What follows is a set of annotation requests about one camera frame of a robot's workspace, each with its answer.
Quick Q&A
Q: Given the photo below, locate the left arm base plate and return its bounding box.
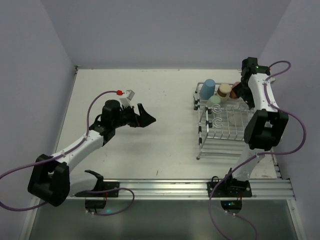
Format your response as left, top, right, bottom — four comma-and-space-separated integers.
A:
75, 181, 120, 198

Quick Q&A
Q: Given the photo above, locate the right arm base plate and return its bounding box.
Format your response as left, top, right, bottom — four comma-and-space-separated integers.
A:
212, 176, 253, 198

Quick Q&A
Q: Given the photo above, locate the green plastic cup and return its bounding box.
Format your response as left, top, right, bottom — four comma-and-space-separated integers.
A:
206, 95, 221, 108

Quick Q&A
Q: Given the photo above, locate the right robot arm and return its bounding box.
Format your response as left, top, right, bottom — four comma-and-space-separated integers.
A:
222, 57, 289, 197

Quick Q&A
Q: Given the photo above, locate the blue plastic cup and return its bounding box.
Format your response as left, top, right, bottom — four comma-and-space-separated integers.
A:
199, 79, 216, 100

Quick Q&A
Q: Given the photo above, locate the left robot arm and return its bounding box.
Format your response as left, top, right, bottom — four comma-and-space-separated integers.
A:
27, 99, 156, 207

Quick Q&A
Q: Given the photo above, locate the aluminium mounting rail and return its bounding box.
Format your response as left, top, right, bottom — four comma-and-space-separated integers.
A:
32, 177, 298, 201

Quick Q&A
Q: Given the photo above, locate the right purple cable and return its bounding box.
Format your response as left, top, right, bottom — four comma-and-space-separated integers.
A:
208, 60, 308, 240

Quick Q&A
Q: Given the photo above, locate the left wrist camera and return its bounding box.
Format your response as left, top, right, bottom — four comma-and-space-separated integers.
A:
119, 89, 135, 108

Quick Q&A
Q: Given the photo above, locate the pink mug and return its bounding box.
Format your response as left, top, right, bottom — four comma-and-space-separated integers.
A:
229, 81, 241, 100

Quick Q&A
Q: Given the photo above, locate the beige brown cup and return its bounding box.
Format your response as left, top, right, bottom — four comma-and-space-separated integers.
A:
216, 83, 232, 103

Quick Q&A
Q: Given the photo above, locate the metal dish rack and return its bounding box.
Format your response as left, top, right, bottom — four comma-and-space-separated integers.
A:
193, 82, 254, 160

